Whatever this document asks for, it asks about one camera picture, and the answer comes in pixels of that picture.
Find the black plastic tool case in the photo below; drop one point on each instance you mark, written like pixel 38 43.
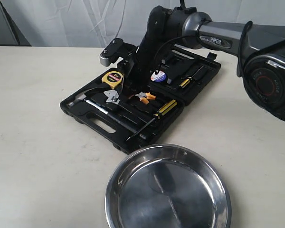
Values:
pixel 131 122

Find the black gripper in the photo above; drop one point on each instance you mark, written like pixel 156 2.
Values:
pixel 143 61

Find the yellow black large screwdriver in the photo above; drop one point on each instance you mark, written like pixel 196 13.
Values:
pixel 157 116

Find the white backdrop curtain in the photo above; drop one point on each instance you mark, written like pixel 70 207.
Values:
pixel 94 23

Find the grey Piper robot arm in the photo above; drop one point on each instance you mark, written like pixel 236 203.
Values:
pixel 260 51

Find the yellow tape measure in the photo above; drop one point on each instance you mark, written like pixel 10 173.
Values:
pixel 113 78

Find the round stainless steel tray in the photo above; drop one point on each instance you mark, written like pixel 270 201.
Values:
pixel 166 186

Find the orange handled pliers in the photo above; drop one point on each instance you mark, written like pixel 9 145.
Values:
pixel 148 97

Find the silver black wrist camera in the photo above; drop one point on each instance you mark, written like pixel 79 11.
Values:
pixel 109 52

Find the electrical tape roll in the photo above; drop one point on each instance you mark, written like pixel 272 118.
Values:
pixel 158 77

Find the dark vertical post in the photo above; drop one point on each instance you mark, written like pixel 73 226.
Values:
pixel 18 36

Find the steel claw hammer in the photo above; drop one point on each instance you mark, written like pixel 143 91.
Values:
pixel 81 97

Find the silver adjustable wrench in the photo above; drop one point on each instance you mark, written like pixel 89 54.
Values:
pixel 112 96

